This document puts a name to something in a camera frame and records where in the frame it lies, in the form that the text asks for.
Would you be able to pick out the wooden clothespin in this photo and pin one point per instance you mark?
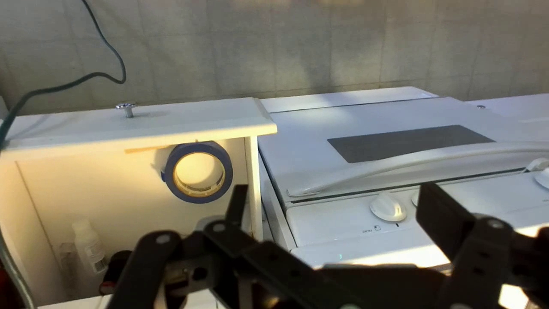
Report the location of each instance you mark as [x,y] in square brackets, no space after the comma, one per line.
[146,149]

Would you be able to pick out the small white plastic bottle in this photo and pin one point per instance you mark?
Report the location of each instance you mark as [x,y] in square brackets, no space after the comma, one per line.
[89,250]

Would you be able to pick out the white open drawer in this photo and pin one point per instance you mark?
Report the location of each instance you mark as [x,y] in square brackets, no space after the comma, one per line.
[113,188]

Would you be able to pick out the silver drawer knob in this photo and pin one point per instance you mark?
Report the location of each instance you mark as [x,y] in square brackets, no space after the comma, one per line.
[125,108]

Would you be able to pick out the white gas range stove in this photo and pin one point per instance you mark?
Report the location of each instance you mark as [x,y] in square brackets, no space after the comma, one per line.
[371,147]

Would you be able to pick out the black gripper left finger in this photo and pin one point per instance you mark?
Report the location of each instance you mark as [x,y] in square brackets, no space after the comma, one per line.
[189,267]

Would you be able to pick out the white stove knob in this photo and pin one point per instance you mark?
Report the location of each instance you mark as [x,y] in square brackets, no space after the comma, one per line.
[388,207]

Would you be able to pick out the blue masking tape roll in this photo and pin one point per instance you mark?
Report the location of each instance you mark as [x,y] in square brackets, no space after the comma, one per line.
[172,181]

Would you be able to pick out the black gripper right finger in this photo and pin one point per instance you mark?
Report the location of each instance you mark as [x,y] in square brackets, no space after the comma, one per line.
[491,267]

